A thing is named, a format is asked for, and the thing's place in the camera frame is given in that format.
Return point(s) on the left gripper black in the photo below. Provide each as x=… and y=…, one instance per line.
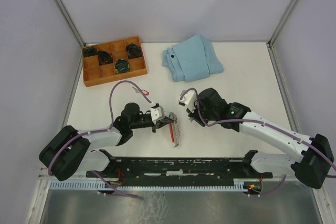
x=161, y=123

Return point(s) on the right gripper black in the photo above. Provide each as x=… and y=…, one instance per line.
x=193, y=116

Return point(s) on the red handled metal keyring holder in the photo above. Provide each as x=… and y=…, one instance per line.
x=174, y=129

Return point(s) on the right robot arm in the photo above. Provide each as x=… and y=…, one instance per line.
x=309, y=159

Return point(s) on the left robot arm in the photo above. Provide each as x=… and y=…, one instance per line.
x=72, y=150

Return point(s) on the key with red tag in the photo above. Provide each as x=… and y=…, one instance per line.
x=146, y=93

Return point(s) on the light blue folded cloth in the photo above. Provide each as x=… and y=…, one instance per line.
x=191, y=60

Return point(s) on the black rolled belt front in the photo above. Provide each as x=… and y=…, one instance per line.
x=122, y=66

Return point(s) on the black rolled belt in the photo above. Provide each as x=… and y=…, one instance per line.
x=122, y=66
x=133, y=51
x=104, y=57
x=89, y=51

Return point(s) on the black rolled belt right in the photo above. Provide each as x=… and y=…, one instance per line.
x=133, y=51

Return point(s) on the wooden compartment tray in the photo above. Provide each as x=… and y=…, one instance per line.
x=94, y=74

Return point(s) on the black rolled belt middle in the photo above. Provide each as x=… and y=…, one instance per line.
x=104, y=57

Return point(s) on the black rolled belt far left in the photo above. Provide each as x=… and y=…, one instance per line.
x=89, y=51

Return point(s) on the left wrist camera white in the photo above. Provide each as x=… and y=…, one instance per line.
x=157, y=113

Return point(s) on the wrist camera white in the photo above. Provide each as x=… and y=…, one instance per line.
x=188, y=98
x=157, y=113

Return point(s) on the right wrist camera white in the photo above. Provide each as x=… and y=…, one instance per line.
x=188, y=98

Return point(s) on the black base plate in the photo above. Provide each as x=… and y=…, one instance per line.
x=155, y=171

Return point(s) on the right aluminium frame post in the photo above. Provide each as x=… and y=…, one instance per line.
x=284, y=19

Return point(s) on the aluminium frame post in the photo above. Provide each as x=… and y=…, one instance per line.
x=284, y=19
x=70, y=23

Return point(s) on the white slotted cable duct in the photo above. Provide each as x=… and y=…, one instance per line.
x=99, y=185

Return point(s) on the left aluminium frame post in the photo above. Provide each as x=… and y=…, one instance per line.
x=70, y=23

